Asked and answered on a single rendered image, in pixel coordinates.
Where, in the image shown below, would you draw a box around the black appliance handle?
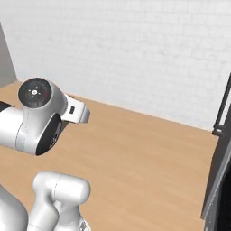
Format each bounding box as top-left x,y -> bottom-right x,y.
211,71 -> 231,137

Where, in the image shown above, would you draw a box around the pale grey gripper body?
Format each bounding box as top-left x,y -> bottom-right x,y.
79,106 -> 91,124

